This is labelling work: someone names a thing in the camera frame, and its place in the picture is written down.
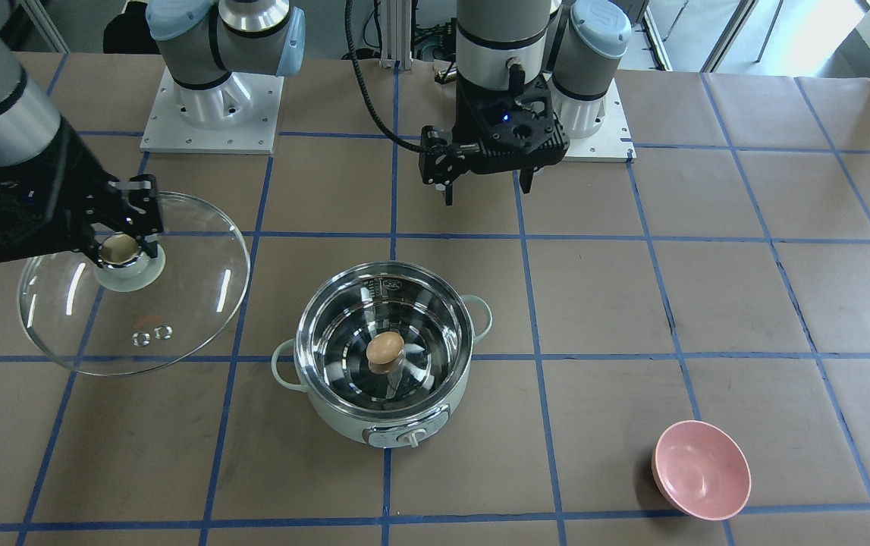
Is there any pink bowl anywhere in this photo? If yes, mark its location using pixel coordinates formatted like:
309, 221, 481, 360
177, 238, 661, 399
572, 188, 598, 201
650, 419, 752, 521

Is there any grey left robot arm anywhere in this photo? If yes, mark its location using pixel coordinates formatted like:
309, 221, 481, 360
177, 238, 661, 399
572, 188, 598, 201
419, 1, 633, 206

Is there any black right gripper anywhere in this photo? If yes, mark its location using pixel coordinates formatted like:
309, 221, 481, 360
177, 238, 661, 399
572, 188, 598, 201
0, 121, 164, 268

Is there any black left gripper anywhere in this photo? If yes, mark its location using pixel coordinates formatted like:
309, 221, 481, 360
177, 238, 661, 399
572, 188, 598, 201
419, 74, 569, 206

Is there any pale green electric pot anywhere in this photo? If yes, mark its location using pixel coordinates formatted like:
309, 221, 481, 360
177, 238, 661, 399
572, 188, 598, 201
269, 260, 494, 449

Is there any glass pot lid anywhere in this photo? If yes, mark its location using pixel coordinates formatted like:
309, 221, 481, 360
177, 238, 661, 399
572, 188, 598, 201
17, 191, 251, 376

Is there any aluminium frame post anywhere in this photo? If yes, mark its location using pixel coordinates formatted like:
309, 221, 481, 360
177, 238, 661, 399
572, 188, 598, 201
378, 0, 414, 72

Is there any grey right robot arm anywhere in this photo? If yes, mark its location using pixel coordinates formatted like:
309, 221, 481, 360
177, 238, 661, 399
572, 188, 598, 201
0, 1, 306, 266

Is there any black camera cable left arm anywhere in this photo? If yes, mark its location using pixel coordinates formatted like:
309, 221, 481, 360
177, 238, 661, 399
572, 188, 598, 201
344, 0, 428, 152

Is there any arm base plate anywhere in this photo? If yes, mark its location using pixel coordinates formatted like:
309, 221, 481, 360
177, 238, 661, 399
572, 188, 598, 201
553, 79, 636, 163
140, 70, 284, 155

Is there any brown egg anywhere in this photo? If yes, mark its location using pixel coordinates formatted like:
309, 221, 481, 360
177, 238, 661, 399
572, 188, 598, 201
366, 331, 404, 366

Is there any black power adapter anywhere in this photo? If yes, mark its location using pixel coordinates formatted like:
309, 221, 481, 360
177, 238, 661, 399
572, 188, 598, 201
434, 17, 457, 60

